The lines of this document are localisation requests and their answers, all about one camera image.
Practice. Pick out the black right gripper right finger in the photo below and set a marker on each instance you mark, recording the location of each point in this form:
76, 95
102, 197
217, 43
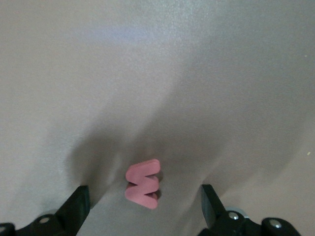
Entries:
215, 212

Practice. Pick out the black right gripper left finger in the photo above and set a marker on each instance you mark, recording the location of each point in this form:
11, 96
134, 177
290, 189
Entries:
72, 211

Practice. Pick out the pink foam letter w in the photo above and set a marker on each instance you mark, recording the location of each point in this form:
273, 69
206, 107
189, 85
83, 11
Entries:
140, 183

